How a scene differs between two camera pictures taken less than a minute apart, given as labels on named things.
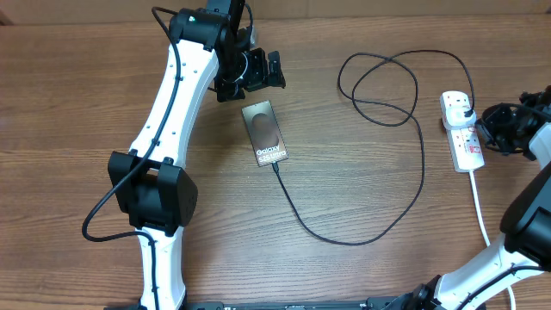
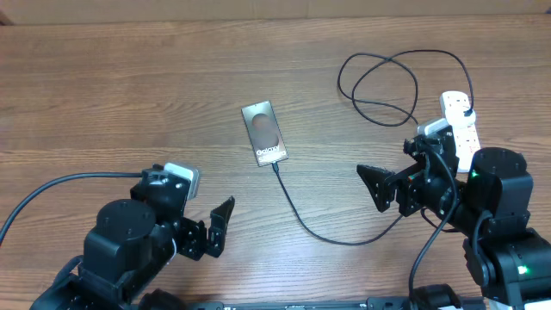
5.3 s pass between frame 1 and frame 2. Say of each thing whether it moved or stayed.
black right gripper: moved
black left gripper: moved
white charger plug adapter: stayed
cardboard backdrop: stayed
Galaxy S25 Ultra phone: stayed
